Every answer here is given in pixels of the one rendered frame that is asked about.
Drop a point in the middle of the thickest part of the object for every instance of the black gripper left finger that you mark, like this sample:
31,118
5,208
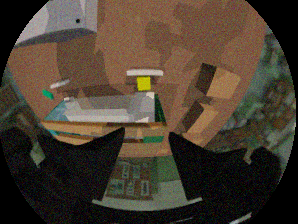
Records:
93,162

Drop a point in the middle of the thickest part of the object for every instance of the small olive-yellow block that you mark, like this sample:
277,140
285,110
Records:
143,82

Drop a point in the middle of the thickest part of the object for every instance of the small green block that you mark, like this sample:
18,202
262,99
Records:
46,93

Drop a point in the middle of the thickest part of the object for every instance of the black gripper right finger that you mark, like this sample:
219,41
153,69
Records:
197,166

